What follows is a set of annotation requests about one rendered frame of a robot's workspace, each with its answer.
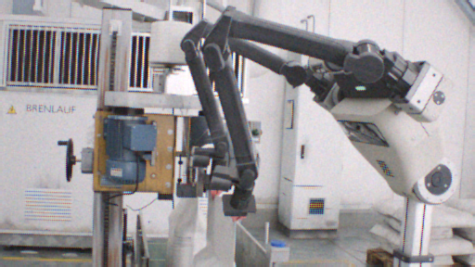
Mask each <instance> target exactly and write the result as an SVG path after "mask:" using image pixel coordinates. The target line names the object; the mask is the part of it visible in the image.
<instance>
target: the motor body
mask: <svg viewBox="0 0 475 267"><path fill-rule="evenodd" d="M145 121H148V117H146V116H136V115H132V116H127V115H120V114H109V115H108V126H107V143H106V155H108V156H109V158H108V159H106V178H107V179H108V180H109V182H110V183H113V184H136V181H137V176H136V167H137V163H136V154H135V152H136V151H132V150H131V149H127V148H124V146H123V136H124V125H125V124H146V122H145ZM146 167H147V161H146V160H144V159H140V165H139V181H138V183H139V184H141V183H142V182H143V181H144V180H145V177H146Z"/></svg>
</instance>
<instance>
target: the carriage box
mask: <svg viewBox="0 0 475 267"><path fill-rule="evenodd" d="M109 114H113V113H112V112H106V111H95V115H93V119H95V129H94V164H93V182H92V191H102V192H134V190H135V187H136V184H122V187H118V186H100V180H101V174H102V175H106V159H108V158H109V156H108V155H106V143H107V140H104V139H103V120H104V118H107V117H108V115H109ZM136 116H146V117H148V121H145V122H146V125H151V121H155V122H156V123H157V127H158V130H159V133H158V135H157V152H158V156H157V159H155V166H154V167H151V166H150V163H149V159H145V160H146V161H147V167H146V177H145V180H144V181H143V182H142V183H141V184H138V187H137V191H136V193H173V194H174V188H175V156H176V141H177V125H178V117H177V116H178V115H174V114H169V113H145V114H144V115H136Z"/></svg>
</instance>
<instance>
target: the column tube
mask: <svg viewBox="0 0 475 267"><path fill-rule="evenodd" d="M110 19H113V20H122V35H117V50H116V61H115V75H112V74H111V76H114V79H111V78H110V68H114V67H111V64H114V63H111V52H115V51H111V48H112V36H113V35H109V20H110ZM131 29H132V11H128V10H119V9H116V10H111V9H103V12H102V20H101V33H100V50H99V69H98V87H97V106H96V111H106V112H109V106H105V92H109V85H110V84H113V83H111V82H110V80H114V91H112V90H110V91H111V92H128V81H129V63H130V46H131ZM105 194H106V192H102V191H94V197H93V206H94V215H93V251H92V263H93V267H103V263H104V261H103V260H104V255H106V254H104V228H105V227H104V226H105V222H107V221H105V213H108V214H109V217H108V216H106V218H109V246H108V251H109V262H108V264H109V265H108V267H122V218H123V210H122V202H123V196H119V197H114V198H111V199H110V200H109V202H111V203H115V204H117V205H119V206H115V205H109V212H105V211H104V210H105V202H104V201H103V200H104V199H105Z"/></svg>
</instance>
